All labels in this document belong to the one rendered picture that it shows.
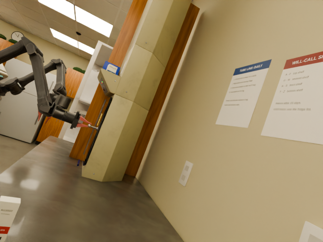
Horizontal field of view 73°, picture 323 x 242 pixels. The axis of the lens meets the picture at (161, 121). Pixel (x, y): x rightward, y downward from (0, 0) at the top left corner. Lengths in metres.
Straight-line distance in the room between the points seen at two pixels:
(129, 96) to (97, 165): 0.41
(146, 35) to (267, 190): 0.99
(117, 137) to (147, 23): 0.65
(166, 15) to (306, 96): 0.92
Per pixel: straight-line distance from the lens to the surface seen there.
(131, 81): 1.25
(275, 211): 0.70
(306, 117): 0.73
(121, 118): 1.23
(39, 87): 1.40
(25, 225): 0.72
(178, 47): 1.79
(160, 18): 1.38
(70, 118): 1.29
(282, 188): 0.70
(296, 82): 0.81
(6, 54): 1.60
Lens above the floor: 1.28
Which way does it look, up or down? 4 degrees up
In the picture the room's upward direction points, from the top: 21 degrees clockwise
